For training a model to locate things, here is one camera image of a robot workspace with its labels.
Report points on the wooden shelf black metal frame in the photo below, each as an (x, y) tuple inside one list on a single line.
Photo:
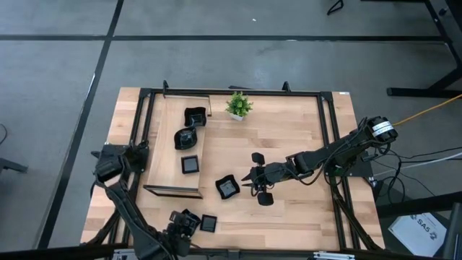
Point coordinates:
[(166, 155)]

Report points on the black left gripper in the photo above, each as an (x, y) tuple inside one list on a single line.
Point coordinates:
[(178, 236)]

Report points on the black metal stand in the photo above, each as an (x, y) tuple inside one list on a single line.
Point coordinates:
[(454, 231)]

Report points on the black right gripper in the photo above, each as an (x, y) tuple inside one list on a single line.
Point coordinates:
[(275, 172)]

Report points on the black rounded wavy mini bowl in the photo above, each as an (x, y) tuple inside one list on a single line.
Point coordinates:
[(186, 139)]

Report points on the grey floor stand foot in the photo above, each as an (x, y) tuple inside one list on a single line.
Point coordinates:
[(12, 166)]

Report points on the white printed box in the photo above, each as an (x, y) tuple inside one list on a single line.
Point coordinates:
[(418, 233)]

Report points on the black crossbar silver brackets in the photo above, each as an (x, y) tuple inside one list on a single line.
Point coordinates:
[(54, 251)]

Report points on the black square mini plate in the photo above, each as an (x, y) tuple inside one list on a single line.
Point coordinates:
[(208, 223), (190, 164)]

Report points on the flat black frame bracket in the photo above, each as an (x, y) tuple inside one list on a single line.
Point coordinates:
[(240, 87)]

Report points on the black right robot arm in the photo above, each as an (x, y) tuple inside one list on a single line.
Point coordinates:
[(335, 151)]

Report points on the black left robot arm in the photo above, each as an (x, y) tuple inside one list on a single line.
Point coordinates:
[(122, 206)]

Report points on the black square wavy mini bowl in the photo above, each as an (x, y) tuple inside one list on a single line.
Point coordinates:
[(191, 217), (227, 186), (195, 116)]

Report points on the black office desk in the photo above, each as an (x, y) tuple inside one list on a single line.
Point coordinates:
[(415, 92)]

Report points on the green plant white pot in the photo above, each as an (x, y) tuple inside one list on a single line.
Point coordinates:
[(239, 105)]

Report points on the black frame clamp knob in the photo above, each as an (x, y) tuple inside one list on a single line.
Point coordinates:
[(286, 86), (165, 85)]

